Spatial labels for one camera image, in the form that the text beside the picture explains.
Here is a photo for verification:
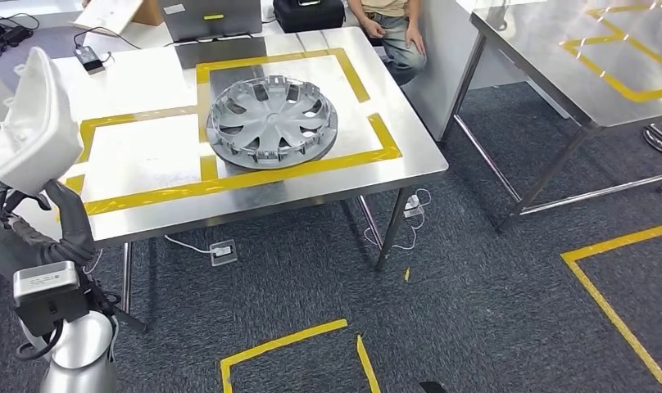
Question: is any black power adapter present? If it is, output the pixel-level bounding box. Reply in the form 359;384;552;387
73;45;107;75

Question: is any white partition panel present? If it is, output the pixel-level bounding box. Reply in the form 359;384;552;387
401;0;528;143

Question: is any white plastic part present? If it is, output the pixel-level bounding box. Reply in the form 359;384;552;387
0;46;86;197

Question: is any person's right hand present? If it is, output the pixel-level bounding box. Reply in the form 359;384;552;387
363;11;388;40

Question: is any yellow floor tape outline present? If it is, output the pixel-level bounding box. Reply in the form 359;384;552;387
560;226;662;391

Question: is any black carrying case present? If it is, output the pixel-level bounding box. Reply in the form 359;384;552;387
272;0;347;34

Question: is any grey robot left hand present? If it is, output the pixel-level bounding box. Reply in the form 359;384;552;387
0;173;97;284

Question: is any pale flat board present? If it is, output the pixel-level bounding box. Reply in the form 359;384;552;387
73;0;145;36

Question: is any person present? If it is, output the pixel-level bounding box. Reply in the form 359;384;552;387
346;0;428;87

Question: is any grey laptop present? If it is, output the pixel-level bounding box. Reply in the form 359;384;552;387
156;0;264;43

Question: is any black cable pile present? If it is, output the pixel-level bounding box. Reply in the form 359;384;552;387
0;13;41;63

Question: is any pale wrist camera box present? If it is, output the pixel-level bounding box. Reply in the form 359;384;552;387
11;260;92;338

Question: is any white socket cable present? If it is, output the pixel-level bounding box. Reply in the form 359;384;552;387
164;234;215;256

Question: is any white power adapter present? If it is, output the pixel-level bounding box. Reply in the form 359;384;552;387
402;194;424;219

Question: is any steel workbench table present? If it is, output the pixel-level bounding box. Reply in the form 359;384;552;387
0;25;450;333

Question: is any person's left hand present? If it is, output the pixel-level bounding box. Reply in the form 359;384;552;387
406;24;427;58

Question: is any yellow floor tape corner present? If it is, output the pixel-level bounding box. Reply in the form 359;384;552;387
220;318;349;393

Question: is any grey floor socket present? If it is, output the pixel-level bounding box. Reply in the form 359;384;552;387
210;239;238;268

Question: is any yellow tape on workbench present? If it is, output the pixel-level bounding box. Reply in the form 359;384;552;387
57;47;404;218

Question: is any grey wheel hubcap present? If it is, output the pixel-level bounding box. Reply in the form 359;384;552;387
206;75;338;172

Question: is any brown cardboard box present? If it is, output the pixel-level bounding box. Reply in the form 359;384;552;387
133;0;165;27

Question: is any black adapter cable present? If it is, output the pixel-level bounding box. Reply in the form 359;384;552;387
73;25;142;56

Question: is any thin white floor cable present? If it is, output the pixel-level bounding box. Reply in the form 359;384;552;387
362;187;433;251

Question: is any steel side table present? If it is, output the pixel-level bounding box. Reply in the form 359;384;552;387
442;0;662;234

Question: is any yellow floor tape strip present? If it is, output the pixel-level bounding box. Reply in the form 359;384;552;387
356;335;383;393

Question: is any yellow tape on side table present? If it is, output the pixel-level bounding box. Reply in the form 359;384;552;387
560;2;662;104

